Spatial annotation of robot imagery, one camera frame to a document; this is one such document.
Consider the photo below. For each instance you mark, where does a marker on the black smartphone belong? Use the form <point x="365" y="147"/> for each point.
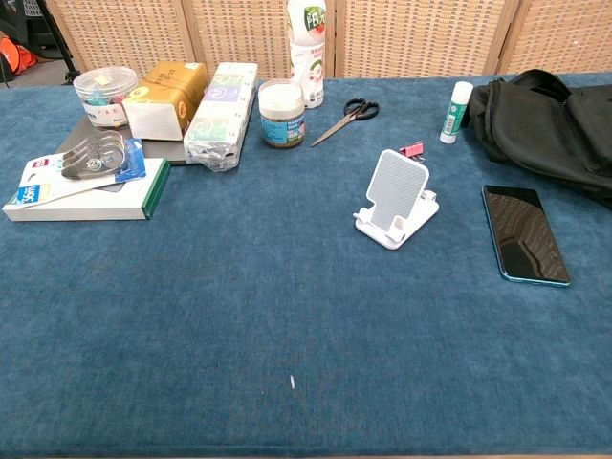
<point x="526" y="234"/>

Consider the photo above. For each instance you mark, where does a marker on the white folding phone stand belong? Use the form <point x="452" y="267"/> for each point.
<point x="397" y="191"/>

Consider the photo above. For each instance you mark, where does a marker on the white book with green spine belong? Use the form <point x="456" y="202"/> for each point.
<point x="95" y="205"/>

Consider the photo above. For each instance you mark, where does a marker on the black backpack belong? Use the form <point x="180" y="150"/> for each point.
<point x="535" y="124"/>

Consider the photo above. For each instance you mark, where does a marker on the blue tablecloth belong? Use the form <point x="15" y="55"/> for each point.
<point x="239" y="311"/>

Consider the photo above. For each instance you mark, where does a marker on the white lidded jar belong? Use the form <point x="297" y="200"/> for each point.
<point x="282" y="119"/>

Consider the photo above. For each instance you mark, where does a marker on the pink binder clip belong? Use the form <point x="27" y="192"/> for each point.
<point x="410" y="151"/>

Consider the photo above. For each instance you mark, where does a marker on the long plastic wrapped tissue pack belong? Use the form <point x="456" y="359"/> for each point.
<point x="220" y="119"/>

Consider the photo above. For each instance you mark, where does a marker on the white labelled drink bottle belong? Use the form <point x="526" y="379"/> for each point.
<point x="306" y="72"/>

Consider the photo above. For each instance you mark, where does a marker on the grey notebook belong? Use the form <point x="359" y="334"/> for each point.
<point x="162" y="153"/>

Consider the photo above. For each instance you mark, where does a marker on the white green glue stick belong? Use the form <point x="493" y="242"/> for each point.
<point x="454" y="115"/>

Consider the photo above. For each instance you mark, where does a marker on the golden tissue pack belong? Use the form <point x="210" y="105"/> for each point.
<point x="167" y="86"/>

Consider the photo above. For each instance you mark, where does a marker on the woven wooden folding screen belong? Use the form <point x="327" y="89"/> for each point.
<point x="406" y="38"/>

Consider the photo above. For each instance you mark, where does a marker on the correction tape blister pack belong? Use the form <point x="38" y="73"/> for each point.
<point x="91" y="158"/>

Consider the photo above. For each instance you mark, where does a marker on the clear tub of clips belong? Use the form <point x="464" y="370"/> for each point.
<point x="102" y="81"/>

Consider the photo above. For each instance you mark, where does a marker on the black tripod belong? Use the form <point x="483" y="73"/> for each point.
<point x="59" y="40"/>

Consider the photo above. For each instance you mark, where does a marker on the orange object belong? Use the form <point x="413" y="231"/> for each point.
<point x="14" y="55"/>

